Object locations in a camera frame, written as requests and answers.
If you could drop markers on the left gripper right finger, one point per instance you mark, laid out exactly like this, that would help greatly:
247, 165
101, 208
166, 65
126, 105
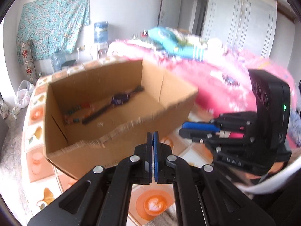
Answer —
204, 196

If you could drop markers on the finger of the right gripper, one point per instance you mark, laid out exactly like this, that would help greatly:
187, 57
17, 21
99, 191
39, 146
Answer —
202, 126
199, 135

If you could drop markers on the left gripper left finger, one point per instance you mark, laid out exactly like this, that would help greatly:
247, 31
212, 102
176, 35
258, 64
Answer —
102, 196

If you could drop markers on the pink strap smartwatch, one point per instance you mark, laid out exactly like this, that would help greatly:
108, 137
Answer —
117, 100

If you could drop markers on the pink floral quilt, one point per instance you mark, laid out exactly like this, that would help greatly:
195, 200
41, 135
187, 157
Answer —
221, 76

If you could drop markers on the ginkgo pattern tablecloth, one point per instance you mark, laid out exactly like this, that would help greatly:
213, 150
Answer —
94, 164

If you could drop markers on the brown cardboard box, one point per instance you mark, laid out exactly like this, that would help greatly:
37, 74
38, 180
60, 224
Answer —
113, 117

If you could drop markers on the blue floral pillow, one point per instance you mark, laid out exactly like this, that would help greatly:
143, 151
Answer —
175, 46

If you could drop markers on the white plastic bag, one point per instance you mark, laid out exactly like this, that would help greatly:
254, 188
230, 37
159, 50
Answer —
23, 94

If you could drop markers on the white water dispenser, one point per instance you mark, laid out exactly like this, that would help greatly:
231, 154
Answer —
102, 49

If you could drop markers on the blue water jug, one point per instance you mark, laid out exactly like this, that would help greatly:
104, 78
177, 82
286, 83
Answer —
101, 32

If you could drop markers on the red patterned rolled mat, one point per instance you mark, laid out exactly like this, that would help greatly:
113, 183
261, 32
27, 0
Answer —
28, 62

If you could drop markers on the black camera module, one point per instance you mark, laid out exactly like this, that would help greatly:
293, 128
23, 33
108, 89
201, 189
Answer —
273, 102

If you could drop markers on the teal floral wall cloth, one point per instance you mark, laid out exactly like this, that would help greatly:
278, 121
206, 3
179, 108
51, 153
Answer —
51, 26

